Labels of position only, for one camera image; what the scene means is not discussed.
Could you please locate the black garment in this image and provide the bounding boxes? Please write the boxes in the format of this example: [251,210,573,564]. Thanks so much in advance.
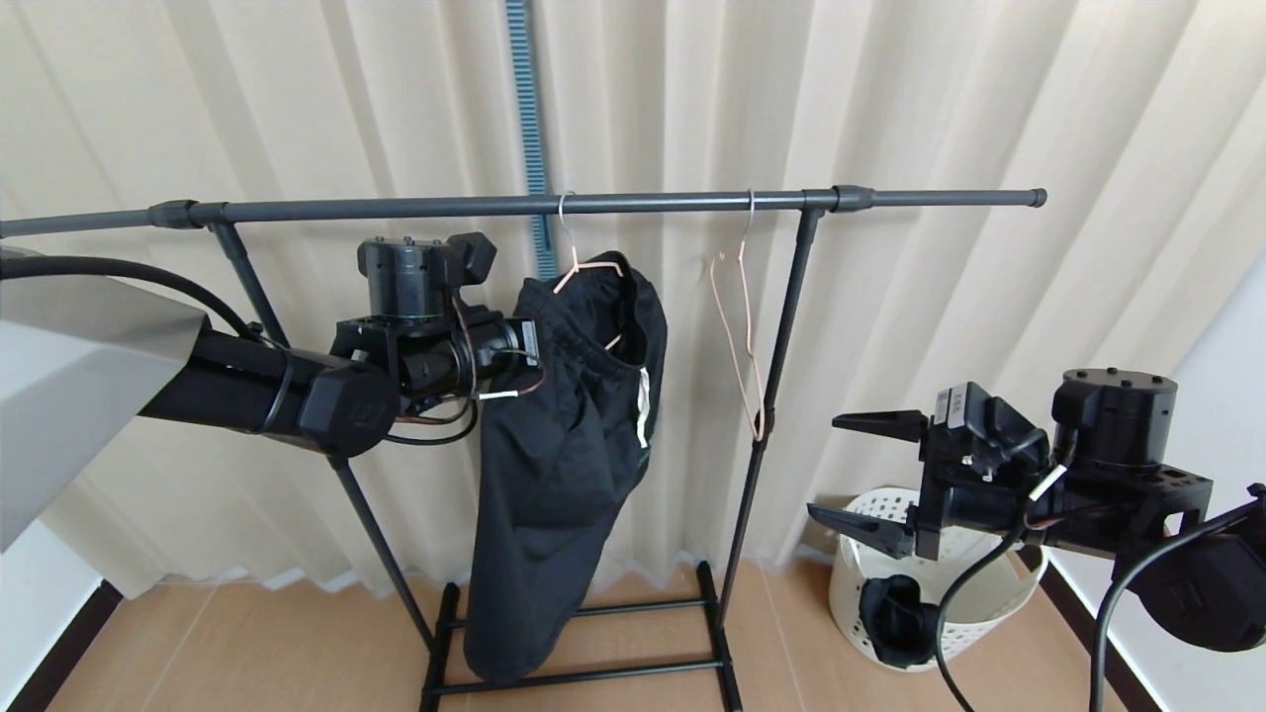
[859,574,943,668]

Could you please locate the pink clothes hanger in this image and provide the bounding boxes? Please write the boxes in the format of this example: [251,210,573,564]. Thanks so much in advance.
[551,191,634,352]
[710,191,769,443]

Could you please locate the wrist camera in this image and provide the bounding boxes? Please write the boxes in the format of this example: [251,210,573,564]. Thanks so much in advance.
[935,384,1051,483]
[450,232,498,290]

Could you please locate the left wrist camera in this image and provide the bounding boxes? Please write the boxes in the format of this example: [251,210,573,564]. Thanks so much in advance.
[450,232,498,290]

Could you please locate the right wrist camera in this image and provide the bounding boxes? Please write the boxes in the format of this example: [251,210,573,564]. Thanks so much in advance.
[935,384,1051,483]

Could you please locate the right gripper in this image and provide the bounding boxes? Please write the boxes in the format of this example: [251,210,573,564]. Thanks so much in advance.
[806,410,1129,562]

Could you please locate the black cable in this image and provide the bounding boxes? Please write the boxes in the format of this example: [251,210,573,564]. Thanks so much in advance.
[386,396,481,448]
[1088,499,1266,712]
[933,519,1035,712]

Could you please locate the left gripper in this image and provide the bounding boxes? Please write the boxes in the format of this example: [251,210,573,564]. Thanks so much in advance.
[406,318,542,401]

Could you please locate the black shorts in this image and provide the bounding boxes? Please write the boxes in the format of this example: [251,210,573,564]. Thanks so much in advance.
[463,250,669,683]

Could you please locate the beige curtain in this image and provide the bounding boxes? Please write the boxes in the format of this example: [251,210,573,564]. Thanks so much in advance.
[0,0,555,599]
[532,0,1266,594]

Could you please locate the window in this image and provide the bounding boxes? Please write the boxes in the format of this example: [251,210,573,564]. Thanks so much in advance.
[504,0,557,283]

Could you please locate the black clothes rack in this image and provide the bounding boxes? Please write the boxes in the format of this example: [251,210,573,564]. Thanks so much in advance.
[0,186,1047,712]

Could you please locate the white laundry basket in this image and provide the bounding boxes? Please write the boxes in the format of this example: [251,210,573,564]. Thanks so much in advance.
[829,487,1047,673]

